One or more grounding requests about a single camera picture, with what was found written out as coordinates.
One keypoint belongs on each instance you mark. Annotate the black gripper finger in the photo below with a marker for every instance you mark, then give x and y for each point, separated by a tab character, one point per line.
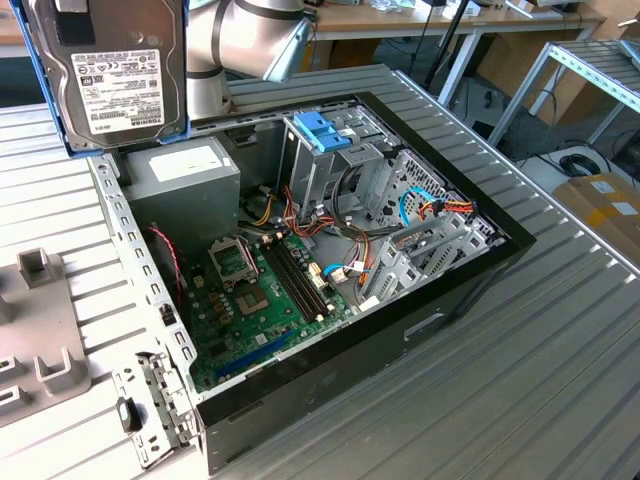
75	27

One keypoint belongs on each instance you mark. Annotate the hard disk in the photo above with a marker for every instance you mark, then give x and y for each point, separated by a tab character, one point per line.
125	80

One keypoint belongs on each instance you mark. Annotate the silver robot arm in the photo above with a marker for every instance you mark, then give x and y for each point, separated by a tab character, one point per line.
225	40

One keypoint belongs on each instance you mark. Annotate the metal disk bay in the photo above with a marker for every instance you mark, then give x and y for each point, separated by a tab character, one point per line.
400	270

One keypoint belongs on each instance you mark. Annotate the black plastic case latch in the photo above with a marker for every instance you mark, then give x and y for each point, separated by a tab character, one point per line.
246	139

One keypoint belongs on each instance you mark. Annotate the grey power supply unit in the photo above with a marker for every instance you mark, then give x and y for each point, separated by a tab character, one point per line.
185	210

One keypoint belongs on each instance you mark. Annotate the blue plastic bay latch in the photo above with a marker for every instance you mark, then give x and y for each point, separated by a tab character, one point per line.
320	132

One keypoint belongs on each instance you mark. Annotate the grey parts rack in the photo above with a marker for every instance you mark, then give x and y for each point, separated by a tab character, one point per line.
45	320

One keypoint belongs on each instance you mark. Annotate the CPU socket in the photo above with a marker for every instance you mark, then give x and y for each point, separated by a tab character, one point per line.
252	302

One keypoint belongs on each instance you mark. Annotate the black RAM slot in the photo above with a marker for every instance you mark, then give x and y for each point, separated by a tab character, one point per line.
306	276
300	278
286	283
293	281

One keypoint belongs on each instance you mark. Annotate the white board connector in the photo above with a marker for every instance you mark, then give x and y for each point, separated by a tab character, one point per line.
317	276

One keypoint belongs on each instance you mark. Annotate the green motherboard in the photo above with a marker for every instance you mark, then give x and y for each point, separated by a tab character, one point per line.
272	332

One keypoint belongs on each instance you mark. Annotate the blue expansion slot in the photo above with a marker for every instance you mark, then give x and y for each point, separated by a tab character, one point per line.
255	352

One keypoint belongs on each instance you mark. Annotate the perforated metal drive cage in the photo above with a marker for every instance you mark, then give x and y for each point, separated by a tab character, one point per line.
420	172

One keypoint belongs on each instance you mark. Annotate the black tripod pole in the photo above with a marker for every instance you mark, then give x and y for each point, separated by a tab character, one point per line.
450	40

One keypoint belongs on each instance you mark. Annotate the black retainer latch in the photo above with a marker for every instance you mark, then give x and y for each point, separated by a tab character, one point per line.
129	415

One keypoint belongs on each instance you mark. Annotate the black grey PC case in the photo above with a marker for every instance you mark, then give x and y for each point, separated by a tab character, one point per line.
350	380

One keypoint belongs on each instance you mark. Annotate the large brown cardboard box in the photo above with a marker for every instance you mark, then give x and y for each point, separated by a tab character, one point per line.
525	65

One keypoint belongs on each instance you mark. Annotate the metal slat rack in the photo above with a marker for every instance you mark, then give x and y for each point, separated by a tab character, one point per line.
590	65

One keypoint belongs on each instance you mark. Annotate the cardboard box with labels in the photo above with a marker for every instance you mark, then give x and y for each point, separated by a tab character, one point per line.
600	210

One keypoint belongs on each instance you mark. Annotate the black chassis switch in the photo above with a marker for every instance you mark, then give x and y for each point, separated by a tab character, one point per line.
167	314

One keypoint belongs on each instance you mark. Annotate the metal card retainer bracket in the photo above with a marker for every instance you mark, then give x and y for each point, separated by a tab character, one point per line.
160	395

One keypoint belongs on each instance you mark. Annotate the wooden desk white frame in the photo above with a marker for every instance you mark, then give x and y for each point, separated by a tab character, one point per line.
500	21

